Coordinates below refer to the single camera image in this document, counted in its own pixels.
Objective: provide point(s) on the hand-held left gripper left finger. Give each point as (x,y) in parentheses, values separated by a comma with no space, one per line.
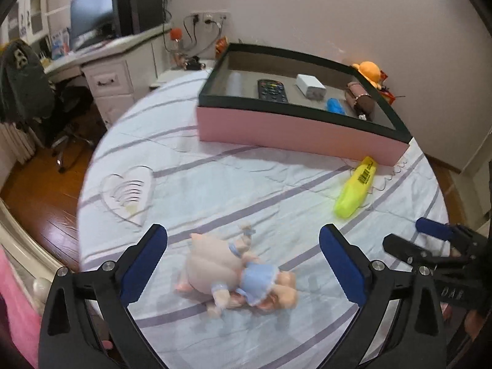
(144,265)

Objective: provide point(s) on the white radiator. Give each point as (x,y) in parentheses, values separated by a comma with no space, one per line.
(17,142)

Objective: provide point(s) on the black remote control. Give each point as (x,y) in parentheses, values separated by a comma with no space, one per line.
(272,90)

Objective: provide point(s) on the blue toothbrush case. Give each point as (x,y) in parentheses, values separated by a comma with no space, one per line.
(335,106)

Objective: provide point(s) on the white glass-door cabinet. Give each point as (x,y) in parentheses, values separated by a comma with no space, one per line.
(30,13)

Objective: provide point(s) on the person's right hand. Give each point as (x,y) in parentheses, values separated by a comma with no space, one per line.
(474,321)

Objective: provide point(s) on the orange-capped bottle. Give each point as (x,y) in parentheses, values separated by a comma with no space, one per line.
(175,48)

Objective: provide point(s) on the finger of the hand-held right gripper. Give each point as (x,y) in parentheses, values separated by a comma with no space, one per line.
(403,248)
(434,228)

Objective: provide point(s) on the white wall outlet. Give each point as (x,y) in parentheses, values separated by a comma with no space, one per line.
(210,18)

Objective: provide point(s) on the black computer tower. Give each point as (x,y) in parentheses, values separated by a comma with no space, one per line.
(142,4)

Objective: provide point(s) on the translucent white tube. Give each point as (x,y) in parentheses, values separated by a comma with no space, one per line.
(234,83)

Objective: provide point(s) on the white power adapter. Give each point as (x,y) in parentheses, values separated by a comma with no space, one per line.
(309,86)

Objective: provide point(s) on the blue white box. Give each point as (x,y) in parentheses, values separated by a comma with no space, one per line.
(61,44)

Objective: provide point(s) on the black office chair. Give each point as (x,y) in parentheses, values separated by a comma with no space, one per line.
(69,123)

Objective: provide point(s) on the black computer monitor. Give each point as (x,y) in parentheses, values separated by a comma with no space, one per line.
(92,11)

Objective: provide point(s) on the white desk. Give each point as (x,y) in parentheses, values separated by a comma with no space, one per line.
(115,80)

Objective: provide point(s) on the small black cylinder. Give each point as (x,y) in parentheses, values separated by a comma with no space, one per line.
(193,63)

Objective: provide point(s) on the yellow highlighter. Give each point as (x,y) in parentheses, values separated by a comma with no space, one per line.
(353,192)

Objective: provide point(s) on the red tin box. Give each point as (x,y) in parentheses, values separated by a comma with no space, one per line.
(389,94)

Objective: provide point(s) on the white bedside table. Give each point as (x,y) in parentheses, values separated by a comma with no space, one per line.
(176,75)

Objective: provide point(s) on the orange octopus plush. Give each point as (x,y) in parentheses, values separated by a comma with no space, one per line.
(369,71)

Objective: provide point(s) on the pink cloth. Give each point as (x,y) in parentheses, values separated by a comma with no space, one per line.
(15,315)

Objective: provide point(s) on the cream bed frame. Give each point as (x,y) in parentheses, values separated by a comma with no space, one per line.
(30,253)

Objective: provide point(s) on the pig doll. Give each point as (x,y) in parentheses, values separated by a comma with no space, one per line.
(215,269)

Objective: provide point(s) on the rose gold cylinder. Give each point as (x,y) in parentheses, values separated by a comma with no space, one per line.
(359,102)

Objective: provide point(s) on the pink storage box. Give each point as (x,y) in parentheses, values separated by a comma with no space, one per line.
(269,130)

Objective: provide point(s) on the brown snack bag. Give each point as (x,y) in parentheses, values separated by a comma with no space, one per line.
(221,48)

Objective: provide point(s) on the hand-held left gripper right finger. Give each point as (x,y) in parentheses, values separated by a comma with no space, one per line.
(344,267)

